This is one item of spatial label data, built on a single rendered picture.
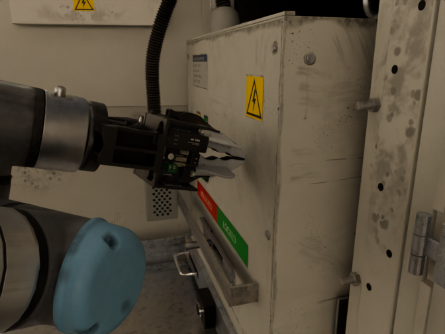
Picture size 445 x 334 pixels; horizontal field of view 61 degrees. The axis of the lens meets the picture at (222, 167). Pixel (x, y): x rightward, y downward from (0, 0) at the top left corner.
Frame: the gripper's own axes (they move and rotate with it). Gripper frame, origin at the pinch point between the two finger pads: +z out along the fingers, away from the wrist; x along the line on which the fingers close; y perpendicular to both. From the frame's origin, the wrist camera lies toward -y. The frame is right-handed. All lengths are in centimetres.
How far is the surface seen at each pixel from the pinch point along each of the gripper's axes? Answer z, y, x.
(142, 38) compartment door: 2, -51, 19
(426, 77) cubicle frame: 0.4, 23.3, 11.6
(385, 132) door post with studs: 2.5, 19.6, 6.8
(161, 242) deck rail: 13, -41, -29
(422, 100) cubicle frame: 0.9, 23.3, 9.8
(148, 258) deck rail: 11, -42, -34
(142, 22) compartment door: 0, -49, 22
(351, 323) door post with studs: 9.3, 17.5, -15.0
